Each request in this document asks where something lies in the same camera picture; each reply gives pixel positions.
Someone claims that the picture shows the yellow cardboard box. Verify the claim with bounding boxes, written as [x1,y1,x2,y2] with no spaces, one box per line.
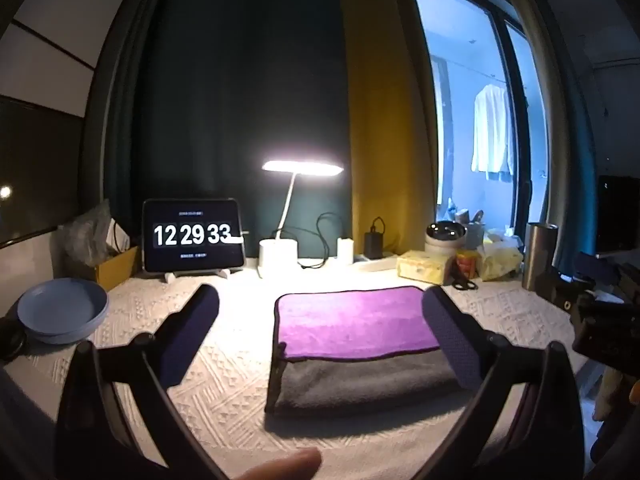
[92,245,141,292]

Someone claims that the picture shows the metal tumbler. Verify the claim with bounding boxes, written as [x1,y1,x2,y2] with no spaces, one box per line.
[522,222,558,293]

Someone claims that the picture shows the black power adapter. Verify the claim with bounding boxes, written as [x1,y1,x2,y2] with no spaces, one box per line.
[364,217,387,260]

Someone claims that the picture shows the clear plastic bag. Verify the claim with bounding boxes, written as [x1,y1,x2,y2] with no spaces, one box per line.
[57,200,113,267]

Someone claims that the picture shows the purple and grey towel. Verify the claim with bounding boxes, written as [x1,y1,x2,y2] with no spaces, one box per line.
[264,285,476,417]

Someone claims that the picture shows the black scissors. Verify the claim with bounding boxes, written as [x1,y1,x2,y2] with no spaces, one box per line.
[450,259,479,292]

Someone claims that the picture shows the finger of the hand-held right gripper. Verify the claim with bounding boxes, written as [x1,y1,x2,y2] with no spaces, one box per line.
[549,267,582,317]

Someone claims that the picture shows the white hanging shirt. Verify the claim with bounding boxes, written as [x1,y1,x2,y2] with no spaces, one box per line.
[471,82,516,181]

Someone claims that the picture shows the yellow plastic bag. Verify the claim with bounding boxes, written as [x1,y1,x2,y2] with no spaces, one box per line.
[475,230,525,281]

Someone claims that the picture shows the teal curtain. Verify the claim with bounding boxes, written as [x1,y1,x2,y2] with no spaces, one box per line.
[537,5,603,273]

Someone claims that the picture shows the dark round object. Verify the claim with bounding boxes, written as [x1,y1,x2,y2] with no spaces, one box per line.
[0,317,28,362]

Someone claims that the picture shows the yellow curtain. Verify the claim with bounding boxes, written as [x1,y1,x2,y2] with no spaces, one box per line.
[336,0,441,256]

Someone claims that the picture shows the grey storage container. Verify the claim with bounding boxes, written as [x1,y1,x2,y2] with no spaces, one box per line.
[452,209,487,251]

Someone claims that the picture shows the white desk lamp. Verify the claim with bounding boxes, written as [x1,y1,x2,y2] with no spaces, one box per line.
[257,160,346,279]

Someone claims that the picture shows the yellow tissue pack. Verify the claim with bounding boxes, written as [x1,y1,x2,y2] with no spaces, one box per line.
[396,250,453,283]

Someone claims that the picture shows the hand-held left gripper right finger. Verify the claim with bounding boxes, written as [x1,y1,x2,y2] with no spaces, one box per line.
[415,286,585,480]

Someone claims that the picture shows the dark green curtain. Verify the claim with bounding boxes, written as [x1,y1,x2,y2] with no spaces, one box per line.
[85,0,353,253]

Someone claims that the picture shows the person's left hand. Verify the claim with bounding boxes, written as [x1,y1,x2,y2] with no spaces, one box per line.
[234,448,322,480]

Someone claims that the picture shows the white power strip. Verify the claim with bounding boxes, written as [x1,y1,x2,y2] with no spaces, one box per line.
[354,254,401,274]

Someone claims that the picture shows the white patterned tablecloth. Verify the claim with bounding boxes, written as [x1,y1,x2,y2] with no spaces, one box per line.
[0,255,601,480]

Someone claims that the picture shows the glass window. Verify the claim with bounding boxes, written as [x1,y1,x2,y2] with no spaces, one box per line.
[406,0,551,238]

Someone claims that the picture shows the black tablet with clock display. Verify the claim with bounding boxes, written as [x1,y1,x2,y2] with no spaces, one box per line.
[142,198,246,273]

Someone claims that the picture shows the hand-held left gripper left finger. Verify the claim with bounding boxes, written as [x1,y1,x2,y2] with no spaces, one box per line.
[55,284,226,480]

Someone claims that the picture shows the black cable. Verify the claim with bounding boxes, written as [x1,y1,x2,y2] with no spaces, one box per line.
[272,212,343,268]

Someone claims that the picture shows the white tablet stand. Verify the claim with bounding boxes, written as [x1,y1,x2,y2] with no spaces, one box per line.
[162,267,232,282]

